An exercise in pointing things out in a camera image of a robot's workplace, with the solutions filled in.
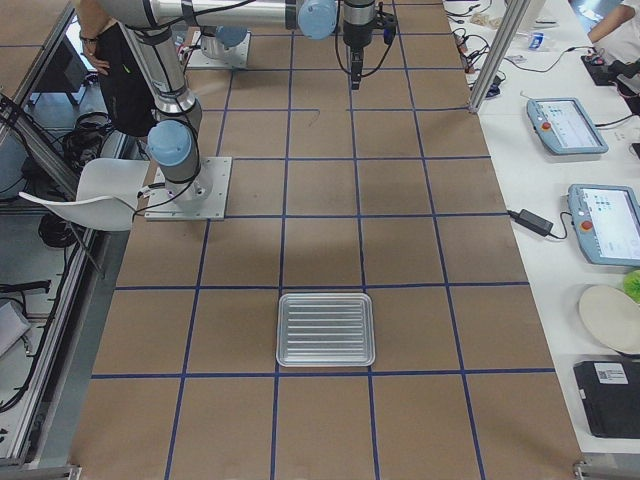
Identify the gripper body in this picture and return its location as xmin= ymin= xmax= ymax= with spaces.
xmin=343 ymin=0 xmax=375 ymax=48

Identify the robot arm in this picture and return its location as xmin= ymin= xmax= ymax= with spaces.
xmin=100 ymin=1 xmax=395 ymax=126
xmin=200 ymin=26 xmax=249 ymax=59

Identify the silver ribbed metal tray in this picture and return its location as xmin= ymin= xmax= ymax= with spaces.
xmin=275 ymin=292 xmax=376 ymax=368

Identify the far blue teach pendant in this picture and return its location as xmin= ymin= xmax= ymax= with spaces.
xmin=526 ymin=97 xmax=609 ymax=156

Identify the blue teach pendant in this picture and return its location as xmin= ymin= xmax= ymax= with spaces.
xmin=567 ymin=184 xmax=639 ymax=267
xmin=526 ymin=97 xmax=609 ymax=156

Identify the person in black shirt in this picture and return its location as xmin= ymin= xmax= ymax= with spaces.
xmin=73 ymin=1 xmax=156 ymax=139

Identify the black power adapter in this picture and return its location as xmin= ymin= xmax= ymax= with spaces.
xmin=508 ymin=209 xmax=553 ymax=237

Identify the white plastic chair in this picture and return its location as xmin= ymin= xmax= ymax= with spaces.
xmin=19 ymin=158 xmax=149 ymax=231

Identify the near blue teach pendant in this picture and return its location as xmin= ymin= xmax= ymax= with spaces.
xmin=567 ymin=184 xmax=639 ymax=267

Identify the green crumpled object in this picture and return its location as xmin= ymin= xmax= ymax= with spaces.
xmin=622 ymin=270 xmax=640 ymax=303

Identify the beige round plate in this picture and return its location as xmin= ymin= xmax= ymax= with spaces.
xmin=578 ymin=285 xmax=639 ymax=356

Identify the black box with label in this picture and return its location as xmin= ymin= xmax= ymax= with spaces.
xmin=573 ymin=361 xmax=639 ymax=439

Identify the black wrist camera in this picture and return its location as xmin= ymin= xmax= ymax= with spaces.
xmin=375 ymin=2 xmax=398 ymax=46

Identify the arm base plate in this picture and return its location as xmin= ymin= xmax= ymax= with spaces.
xmin=183 ymin=27 xmax=251 ymax=70
xmin=143 ymin=157 xmax=232 ymax=221

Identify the aluminium frame post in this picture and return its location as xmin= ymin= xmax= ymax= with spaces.
xmin=468 ymin=0 xmax=530 ymax=113

